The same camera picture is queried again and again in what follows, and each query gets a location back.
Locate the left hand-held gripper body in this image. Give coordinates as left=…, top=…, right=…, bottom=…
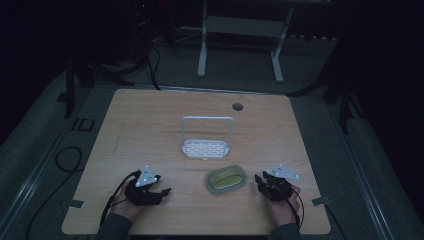
left=124, top=164, right=164, bottom=206

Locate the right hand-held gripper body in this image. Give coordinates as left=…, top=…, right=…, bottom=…
left=258, top=163, right=300, bottom=203

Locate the person's right hand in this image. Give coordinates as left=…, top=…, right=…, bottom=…
left=266, top=185, right=302, bottom=228

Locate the person's left hand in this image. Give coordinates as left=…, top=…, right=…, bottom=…
left=110, top=181, right=143, bottom=222

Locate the green soap dish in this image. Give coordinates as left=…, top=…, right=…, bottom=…
left=205, top=164, right=248, bottom=196

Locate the grey tape piece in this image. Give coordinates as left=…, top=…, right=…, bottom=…
left=311, top=196, right=331, bottom=207
left=67, top=198, right=85, bottom=210

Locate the black tripod stand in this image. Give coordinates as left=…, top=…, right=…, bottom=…
left=55, top=56, right=136, bottom=120
left=286, top=39, right=366, bottom=136

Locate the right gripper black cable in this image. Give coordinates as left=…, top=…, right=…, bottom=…
left=287, top=186, right=306, bottom=230

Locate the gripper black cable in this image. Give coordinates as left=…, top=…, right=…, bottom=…
left=99, top=170, right=142, bottom=228
left=287, top=186, right=306, bottom=230

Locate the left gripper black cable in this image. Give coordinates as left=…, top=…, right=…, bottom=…
left=99, top=170, right=142, bottom=228

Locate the white drain rack with handle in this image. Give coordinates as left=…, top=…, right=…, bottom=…
left=180, top=115, right=236, bottom=161

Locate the black floor cable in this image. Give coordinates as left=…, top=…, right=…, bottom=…
left=25, top=145, right=85, bottom=240

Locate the black hanging cable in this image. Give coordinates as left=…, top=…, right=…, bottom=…
left=145, top=41, right=163, bottom=91

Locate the white metal desk frame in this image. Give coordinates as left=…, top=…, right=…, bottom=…
left=196, top=0, right=295, bottom=85

